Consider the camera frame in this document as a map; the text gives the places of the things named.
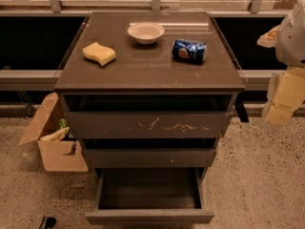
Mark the yellow sponge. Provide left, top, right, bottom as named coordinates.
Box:
left=82, top=42, right=116, bottom=67

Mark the blue Pepsi can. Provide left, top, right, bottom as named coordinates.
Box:
left=172, top=39, right=207, bottom=64

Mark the grey drawer cabinet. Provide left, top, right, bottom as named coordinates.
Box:
left=53, top=10, right=251, bottom=179

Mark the grey middle drawer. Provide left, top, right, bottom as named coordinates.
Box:
left=83, top=138, right=216, bottom=168

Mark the grey bottom drawer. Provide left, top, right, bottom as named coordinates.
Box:
left=85, top=168, right=214, bottom=224

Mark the white bowl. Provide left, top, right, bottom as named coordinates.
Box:
left=128, top=22, right=165, bottom=45

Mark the open cardboard box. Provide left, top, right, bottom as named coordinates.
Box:
left=19, top=93, right=88, bottom=172

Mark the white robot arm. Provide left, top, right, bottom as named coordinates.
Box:
left=257, top=0, right=305, bottom=131

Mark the grey top drawer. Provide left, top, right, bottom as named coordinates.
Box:
left=62, top=93, right=235, bottom=139

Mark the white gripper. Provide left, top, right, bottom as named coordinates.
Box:
left=257, top=26, right=305, bottom=132

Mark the grey drawer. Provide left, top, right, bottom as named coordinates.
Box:
left=83, top=138, right=216, bottom=168
left=85, top=168, right=214, bottom=224
left=62, top=93, right=235, bottom=139

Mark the black object on floor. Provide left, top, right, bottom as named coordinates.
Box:
left=39, top=217, right=56, bottom=229

